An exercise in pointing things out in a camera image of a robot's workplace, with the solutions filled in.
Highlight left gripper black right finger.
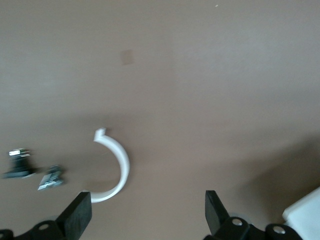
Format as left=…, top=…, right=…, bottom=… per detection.
left=203, top=190, right=305, bottom=240

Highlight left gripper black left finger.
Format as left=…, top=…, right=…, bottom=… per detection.
left=0, top=191, right=93, bottom=240

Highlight white cabinet drawer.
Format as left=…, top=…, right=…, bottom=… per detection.
left=282, top=186, right=320, bottom=240

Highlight small grey metal component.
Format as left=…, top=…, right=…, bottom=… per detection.
left=37, top=164, right=66, bottom=192

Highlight black component with silver clip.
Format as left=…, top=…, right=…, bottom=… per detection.
left=1, top=148, right=38, bottom=180

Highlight white half ring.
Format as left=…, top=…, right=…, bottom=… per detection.
left=90, top=127, right=131, bottom=204

